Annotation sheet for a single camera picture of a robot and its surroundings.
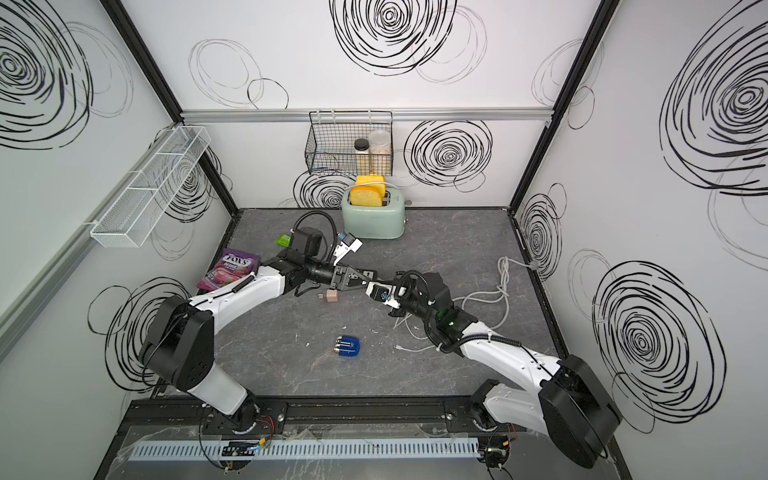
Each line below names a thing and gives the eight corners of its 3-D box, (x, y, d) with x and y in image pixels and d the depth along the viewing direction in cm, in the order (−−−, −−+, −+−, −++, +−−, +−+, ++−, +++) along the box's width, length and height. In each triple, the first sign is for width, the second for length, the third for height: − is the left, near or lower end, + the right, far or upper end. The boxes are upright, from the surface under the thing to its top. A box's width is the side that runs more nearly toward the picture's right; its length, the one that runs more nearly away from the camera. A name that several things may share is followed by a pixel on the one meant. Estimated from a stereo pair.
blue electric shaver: (335, 356, 85) (333, 352, 83) (337, 339, 88) (335, 335, 86) (359, 356, 85) (358, 352, 83) (360, 339, 89) (359, 335, 86)
